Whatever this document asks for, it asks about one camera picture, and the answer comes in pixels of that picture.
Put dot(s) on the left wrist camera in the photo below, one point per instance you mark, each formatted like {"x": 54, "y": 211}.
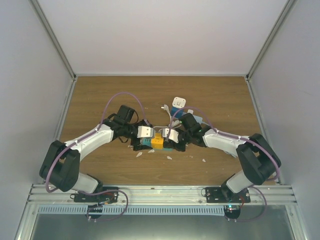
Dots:
{"x": 145, "y": 132}

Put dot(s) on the blue cube adapter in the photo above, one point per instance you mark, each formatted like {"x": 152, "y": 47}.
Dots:
{"x": 177, "y": 112}

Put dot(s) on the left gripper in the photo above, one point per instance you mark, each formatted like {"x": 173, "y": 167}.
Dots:
{"x": 135, "y": 143}

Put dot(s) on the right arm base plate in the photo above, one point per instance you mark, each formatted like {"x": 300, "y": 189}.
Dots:
{"x": 218, "y": 194}

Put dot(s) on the light blue power strip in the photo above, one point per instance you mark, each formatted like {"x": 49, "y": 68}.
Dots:
{"x": 198, "y": 118}

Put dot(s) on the yellow cube socket adapter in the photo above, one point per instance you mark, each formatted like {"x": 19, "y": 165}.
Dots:
{"x": 157, "y": 142}

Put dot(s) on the teal power strip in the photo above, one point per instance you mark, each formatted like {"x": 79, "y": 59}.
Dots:
{"x": 146, "y": 141}

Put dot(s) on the white cube adapter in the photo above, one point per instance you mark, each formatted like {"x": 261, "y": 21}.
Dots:
{"x": 178, "y": 102}

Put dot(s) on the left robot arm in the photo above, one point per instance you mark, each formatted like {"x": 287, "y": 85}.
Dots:
{"x": 61, "y": 165}

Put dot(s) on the slotted cable duct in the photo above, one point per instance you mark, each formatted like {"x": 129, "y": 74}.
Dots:
{"x": 133, "y": 210}

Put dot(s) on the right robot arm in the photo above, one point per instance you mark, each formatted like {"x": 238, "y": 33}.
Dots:
{"x": 257, "y": 159}

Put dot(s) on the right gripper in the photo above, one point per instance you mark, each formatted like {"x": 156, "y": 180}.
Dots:
{"x": 173, "y": 145}

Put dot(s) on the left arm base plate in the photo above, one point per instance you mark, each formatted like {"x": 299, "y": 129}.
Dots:
{"x": 104, "y": 194}

